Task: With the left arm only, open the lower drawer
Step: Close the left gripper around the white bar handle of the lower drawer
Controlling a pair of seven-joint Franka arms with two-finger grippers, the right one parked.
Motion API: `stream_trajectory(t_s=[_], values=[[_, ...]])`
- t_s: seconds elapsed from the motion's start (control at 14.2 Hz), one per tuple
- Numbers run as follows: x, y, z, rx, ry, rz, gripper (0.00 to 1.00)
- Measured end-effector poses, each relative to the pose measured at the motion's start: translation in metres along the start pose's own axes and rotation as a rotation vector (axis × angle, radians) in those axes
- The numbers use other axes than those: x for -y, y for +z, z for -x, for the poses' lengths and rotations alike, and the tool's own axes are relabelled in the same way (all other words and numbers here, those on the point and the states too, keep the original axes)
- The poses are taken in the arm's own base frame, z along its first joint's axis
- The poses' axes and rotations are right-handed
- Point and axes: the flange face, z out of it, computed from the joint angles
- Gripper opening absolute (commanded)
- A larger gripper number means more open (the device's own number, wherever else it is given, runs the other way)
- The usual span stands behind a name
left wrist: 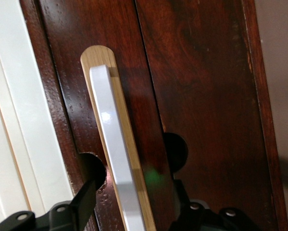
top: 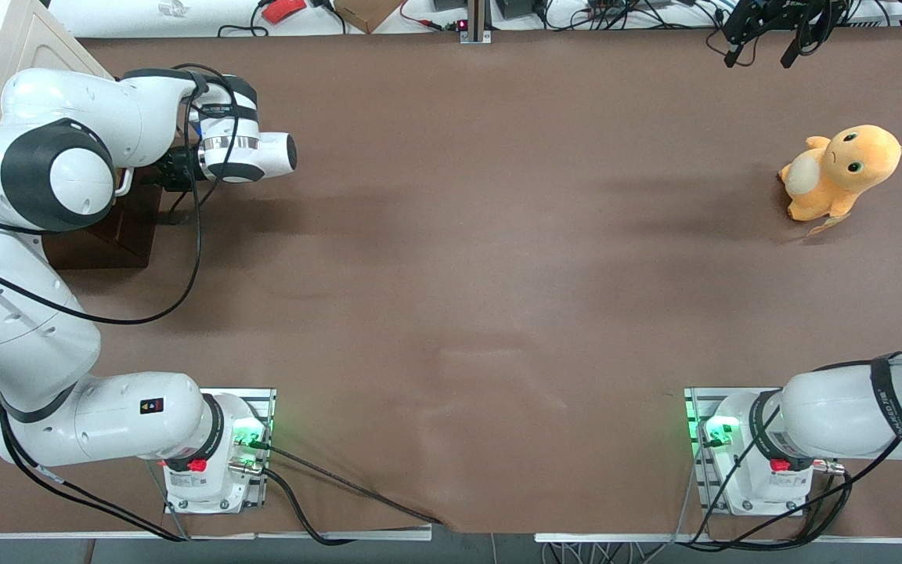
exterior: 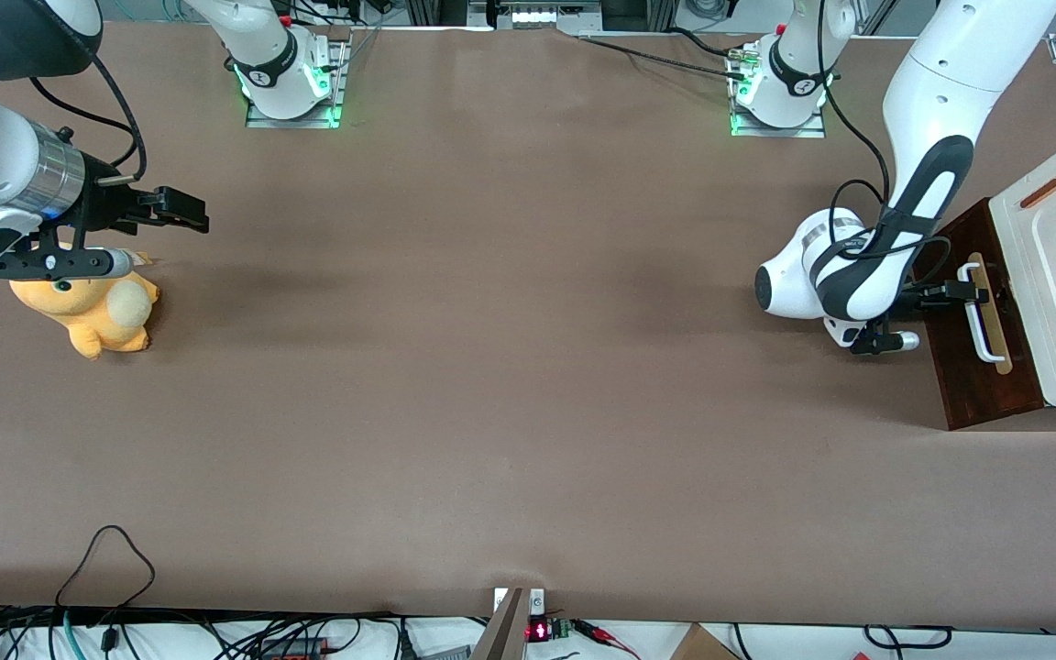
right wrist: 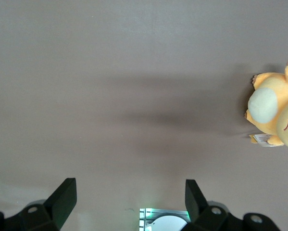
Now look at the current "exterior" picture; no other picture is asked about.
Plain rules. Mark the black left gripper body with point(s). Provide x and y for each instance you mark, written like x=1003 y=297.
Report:
x=924 y=297

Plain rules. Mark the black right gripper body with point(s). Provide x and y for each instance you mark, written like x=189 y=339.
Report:
x=103 y=202

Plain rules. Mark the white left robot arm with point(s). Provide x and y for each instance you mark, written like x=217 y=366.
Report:
x=940 y=73

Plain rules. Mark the orange plush toy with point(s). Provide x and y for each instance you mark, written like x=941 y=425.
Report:
x=97 y=321

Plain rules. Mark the brown cardboard piece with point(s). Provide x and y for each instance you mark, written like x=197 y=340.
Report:
x=704 y=645

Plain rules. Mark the black box with red parts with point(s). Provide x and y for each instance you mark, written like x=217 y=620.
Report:
x=294 y=648

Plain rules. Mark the red clip leads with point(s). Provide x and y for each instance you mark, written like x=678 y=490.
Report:
x=606 y=635

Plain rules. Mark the red display circuit board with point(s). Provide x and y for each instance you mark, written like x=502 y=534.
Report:
x=542 y=631

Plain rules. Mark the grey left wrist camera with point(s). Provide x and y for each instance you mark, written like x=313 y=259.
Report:
x=890 y=343

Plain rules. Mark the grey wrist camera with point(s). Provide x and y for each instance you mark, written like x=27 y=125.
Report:
x=890 y=343
x=60 y=263

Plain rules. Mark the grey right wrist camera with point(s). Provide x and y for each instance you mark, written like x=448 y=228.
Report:
x=60 y=263

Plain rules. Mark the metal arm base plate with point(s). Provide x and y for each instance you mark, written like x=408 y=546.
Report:
x=294 y=117
x=780 y=131

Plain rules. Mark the wooden camera post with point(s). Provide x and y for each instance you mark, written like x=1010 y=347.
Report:
x=502 y=632

